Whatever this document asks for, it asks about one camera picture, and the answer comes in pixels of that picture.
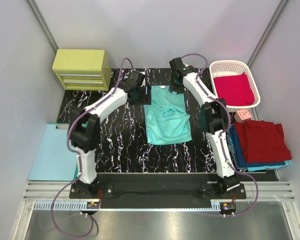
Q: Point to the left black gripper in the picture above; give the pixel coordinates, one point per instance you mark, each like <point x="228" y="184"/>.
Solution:
<point x="142" y="97"/>

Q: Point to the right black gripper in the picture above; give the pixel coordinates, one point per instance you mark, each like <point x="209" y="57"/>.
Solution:
<point x="173" y="88"/>

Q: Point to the teal t shirt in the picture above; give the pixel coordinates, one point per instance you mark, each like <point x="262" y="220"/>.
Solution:
<point x="166" y="119"/>

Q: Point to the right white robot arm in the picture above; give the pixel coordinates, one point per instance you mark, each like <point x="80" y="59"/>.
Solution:
<point x="214" y="119"/>

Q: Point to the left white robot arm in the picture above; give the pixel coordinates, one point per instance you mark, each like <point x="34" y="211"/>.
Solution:
<point x="84" y="132"/>

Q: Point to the white plastic laundry basket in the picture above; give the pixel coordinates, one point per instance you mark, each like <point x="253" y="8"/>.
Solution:
<point x="233" y="67"/>

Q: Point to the magenta shirt in basket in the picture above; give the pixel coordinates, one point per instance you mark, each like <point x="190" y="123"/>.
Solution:
<point x="235" y="90"/>

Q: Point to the yellow drawer cabinet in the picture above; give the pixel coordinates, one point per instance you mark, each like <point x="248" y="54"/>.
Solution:
<point x="83" y="69"/>

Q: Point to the pink paper card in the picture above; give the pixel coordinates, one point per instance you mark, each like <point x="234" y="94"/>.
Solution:
<point x="242" y="115"/>

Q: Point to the light blue folded shirt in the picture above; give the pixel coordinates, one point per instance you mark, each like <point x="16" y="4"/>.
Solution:
<point x="267" y="167"/>

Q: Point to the green clipboard with paper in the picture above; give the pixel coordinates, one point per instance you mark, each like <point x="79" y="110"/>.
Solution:
<point x="54" y="161"/>

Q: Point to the dark red folded shirt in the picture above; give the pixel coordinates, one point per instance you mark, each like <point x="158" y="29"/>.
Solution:
<point x="262" y="142"/>

